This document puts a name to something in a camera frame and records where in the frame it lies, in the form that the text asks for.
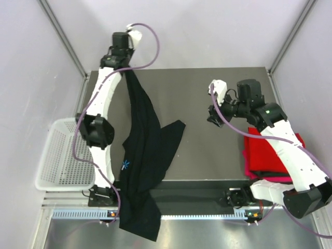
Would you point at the aluminium front rail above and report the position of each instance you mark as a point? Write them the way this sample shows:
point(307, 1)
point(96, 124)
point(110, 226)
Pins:
point(64, 201)

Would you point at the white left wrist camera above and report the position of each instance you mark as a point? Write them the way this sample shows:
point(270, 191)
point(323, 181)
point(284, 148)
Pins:
point(135, 36)

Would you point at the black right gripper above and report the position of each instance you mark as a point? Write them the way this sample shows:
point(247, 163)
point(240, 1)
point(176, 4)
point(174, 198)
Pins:
point(213, 117)

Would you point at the aluminium frame post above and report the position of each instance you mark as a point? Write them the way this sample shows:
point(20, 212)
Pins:
point(300, 20)
point(45, 6)

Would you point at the slotted grey cable duct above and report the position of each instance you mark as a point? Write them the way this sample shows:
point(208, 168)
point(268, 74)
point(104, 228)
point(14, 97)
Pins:
point(106, 214)

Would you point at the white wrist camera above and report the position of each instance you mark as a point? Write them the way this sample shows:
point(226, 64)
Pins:
point(218, 88)
point(135, 36)

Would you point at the right aluminium frame post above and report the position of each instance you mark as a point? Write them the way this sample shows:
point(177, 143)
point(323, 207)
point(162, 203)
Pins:
point(300, 20)

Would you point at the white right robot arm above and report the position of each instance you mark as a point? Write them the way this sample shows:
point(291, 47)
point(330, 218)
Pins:
point(310, 189)

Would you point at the folded pink t shirt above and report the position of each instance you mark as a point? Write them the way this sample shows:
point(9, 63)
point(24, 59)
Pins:
point(252, 176)

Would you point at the white plastic basket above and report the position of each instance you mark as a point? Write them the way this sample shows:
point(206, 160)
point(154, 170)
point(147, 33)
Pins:
point(58, 170)

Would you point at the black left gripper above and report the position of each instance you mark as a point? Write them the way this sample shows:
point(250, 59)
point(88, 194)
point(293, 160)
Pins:
point(130, 51)

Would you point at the left aluminium frame post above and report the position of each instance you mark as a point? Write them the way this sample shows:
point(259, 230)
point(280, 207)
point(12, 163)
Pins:
point(45, 6)

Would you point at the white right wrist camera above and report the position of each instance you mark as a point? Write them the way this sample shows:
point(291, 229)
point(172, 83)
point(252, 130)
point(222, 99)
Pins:
point(218, 88)

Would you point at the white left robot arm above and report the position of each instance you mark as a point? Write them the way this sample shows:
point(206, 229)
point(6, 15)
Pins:
point(92, 124)

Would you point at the black t shirt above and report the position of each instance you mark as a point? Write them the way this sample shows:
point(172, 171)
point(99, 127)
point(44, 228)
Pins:
point(148, 153)

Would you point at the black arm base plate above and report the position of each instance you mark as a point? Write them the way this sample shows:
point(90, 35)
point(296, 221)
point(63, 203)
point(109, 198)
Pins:
point(137, 199)

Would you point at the folded red t shirt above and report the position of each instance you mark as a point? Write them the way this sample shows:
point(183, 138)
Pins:
point(261, 162)

